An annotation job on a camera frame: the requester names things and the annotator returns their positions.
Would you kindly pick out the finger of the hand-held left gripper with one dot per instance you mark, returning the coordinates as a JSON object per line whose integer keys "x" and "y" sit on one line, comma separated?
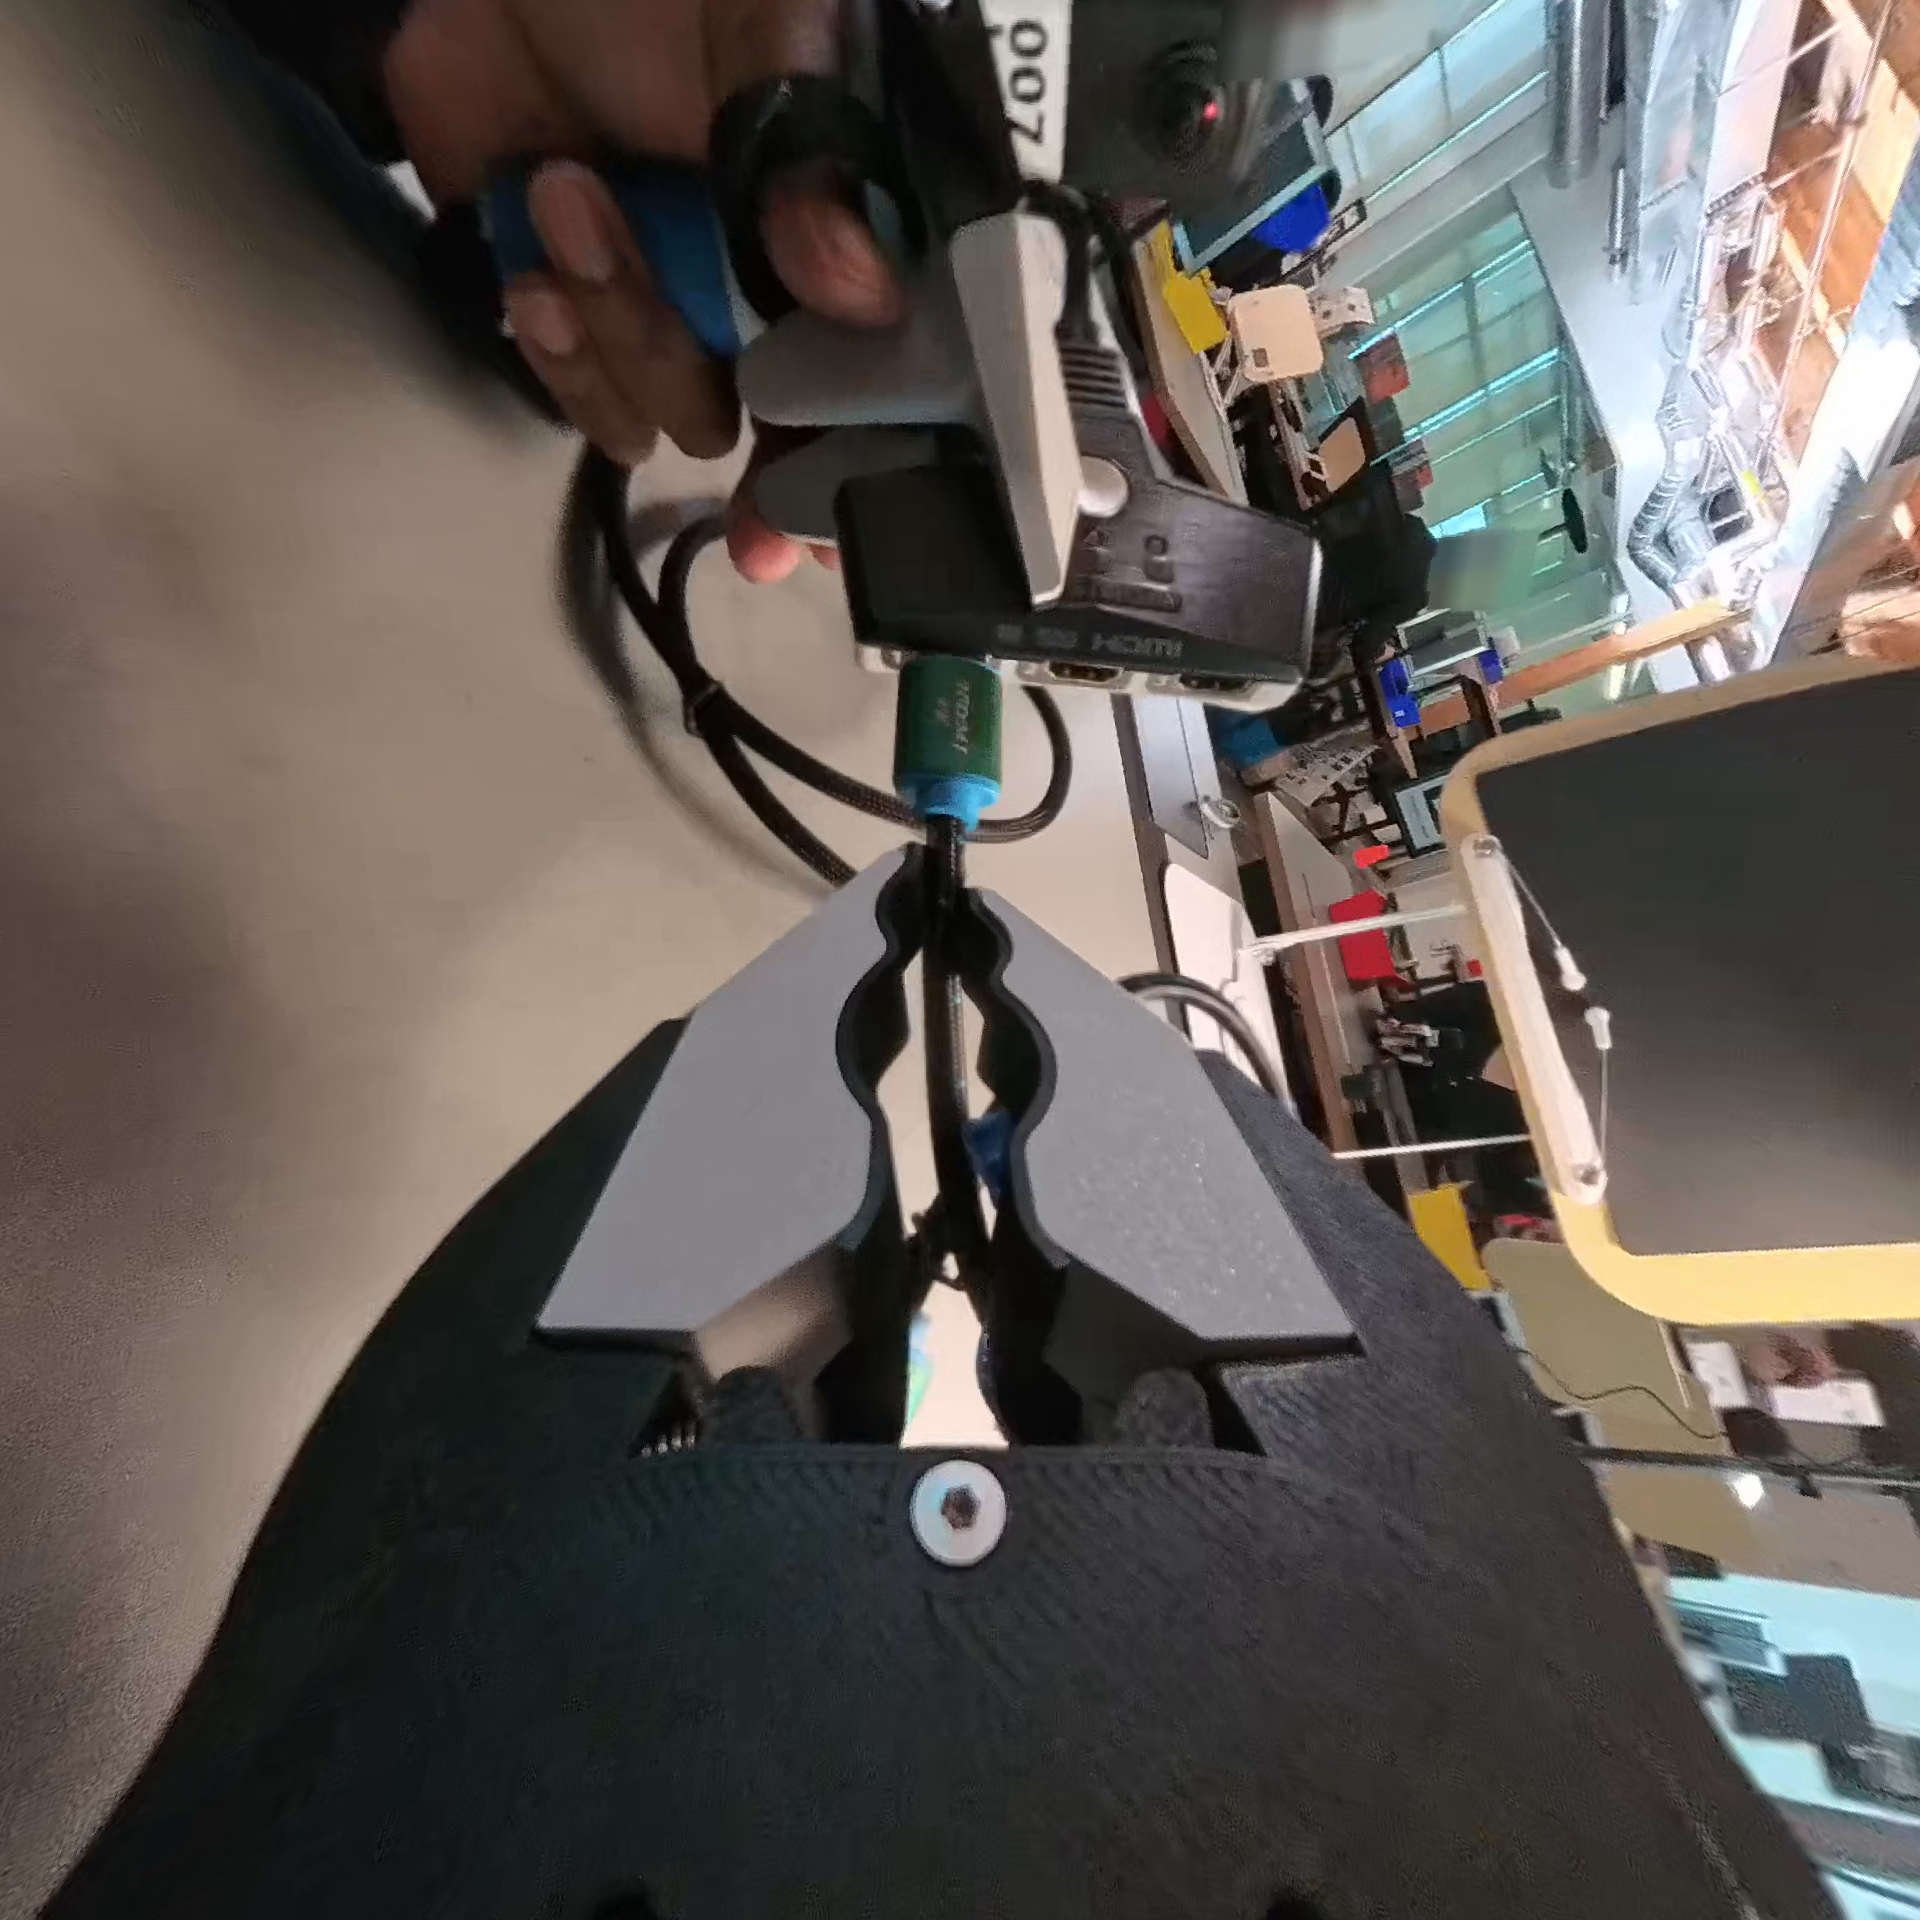
{"x": 1020, "y": 374}
{"x": 856, "y": 374}

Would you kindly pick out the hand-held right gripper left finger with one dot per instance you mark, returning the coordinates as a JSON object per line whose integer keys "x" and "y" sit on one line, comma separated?
{"x": 706, "y": 1170}

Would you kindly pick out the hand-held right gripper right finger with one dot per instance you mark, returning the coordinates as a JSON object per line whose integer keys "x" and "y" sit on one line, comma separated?
{"x": 1187, "y": 1200}

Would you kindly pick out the black square HDMI hub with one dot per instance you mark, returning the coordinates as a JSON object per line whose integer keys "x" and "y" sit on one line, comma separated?
{"x": 1097, "y": 374}

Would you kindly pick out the black hdmi switch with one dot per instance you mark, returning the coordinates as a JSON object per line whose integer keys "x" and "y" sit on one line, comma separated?
{"x": 1201, "y": 571}

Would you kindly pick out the person's left hand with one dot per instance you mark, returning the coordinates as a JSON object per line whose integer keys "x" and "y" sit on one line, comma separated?
{"x": 602, "y": 75}

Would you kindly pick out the small yellow bin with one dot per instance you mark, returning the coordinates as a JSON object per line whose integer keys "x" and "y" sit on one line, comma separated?
{"x": 1189, "y": 308}

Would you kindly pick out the beige boxy device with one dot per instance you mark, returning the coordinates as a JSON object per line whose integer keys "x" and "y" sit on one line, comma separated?
{"x": 1275, "y": 339}

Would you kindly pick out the white base lamp stand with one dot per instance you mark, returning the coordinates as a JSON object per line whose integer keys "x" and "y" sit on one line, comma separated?
{"x": 1208, "y": 930}

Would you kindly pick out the blue plastic bin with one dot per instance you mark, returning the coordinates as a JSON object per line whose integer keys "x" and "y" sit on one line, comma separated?
{"x": 1405, "y": 690}
{"x": 1290, "y": 225}

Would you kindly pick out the computer monitor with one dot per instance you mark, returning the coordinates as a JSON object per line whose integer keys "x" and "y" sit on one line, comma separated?
{"x": 1253, "y": 165}

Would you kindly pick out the red plastic bin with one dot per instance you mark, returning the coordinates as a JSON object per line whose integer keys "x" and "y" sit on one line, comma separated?
{"x": 1358, "y": 930}

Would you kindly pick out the black office chair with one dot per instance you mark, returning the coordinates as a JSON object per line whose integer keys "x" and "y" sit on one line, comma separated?
{"x": 1381, "y": 555}

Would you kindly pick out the beige folding panel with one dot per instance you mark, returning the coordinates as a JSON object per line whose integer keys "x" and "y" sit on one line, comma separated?
{"x": 1590, "y": 1335}

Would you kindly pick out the beige framed black panel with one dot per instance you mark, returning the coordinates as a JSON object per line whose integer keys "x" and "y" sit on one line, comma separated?
{"x": 1726, "y": 974}

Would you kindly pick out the silver ventilation duct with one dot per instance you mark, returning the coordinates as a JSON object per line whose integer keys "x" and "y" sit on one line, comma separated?
{"x": 1664, "y": 518}

